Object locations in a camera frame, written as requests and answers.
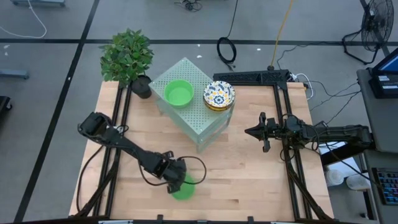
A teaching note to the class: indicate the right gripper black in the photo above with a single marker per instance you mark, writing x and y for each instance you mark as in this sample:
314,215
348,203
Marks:
272,130

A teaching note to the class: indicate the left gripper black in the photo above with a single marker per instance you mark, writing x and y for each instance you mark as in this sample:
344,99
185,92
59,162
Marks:
169,171

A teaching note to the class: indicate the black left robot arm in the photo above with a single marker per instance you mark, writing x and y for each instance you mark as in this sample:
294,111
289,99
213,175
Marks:
136,154

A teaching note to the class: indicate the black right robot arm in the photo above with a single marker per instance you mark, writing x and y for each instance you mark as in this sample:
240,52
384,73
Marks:
335,132

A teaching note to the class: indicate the pale green perforated shelf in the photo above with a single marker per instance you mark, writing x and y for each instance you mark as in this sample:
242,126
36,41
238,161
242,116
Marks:
199,121

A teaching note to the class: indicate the silver aluminium bar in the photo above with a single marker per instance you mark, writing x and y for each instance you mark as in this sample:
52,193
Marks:
115,222

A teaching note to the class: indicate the white round container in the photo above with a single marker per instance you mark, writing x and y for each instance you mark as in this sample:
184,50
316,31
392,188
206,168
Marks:
357,182
334,177

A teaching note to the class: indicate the black support beam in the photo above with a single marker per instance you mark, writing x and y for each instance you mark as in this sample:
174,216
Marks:
345,152

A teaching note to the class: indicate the white paper sheet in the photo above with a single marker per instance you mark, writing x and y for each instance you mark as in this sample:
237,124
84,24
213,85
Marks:
342,163

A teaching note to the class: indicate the grey desk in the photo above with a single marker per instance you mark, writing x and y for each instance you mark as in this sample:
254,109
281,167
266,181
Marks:
377,214
385,118

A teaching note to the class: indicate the green potted plant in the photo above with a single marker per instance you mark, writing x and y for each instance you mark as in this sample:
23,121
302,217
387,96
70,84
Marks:
127,56

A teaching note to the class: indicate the black labelled box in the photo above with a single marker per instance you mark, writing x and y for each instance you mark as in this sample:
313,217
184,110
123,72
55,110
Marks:
382,90

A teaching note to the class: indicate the black backlit keyboard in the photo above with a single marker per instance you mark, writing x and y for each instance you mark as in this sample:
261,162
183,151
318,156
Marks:
388,186

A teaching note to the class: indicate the black computer monitor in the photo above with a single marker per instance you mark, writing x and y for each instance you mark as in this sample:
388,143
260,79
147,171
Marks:
390,63

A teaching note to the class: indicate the black floor fan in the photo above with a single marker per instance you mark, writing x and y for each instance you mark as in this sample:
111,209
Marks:
377,26

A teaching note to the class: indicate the black object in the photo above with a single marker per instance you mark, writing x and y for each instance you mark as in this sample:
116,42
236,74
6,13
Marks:
3,104

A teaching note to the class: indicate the grey metal foot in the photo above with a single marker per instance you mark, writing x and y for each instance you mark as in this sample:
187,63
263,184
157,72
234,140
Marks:
14,74

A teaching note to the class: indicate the grey cart base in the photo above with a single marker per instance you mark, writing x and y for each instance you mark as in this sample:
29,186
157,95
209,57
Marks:
37,3

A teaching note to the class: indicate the black aluminium table frame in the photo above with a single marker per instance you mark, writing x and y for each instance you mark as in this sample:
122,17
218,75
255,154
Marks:
248,77

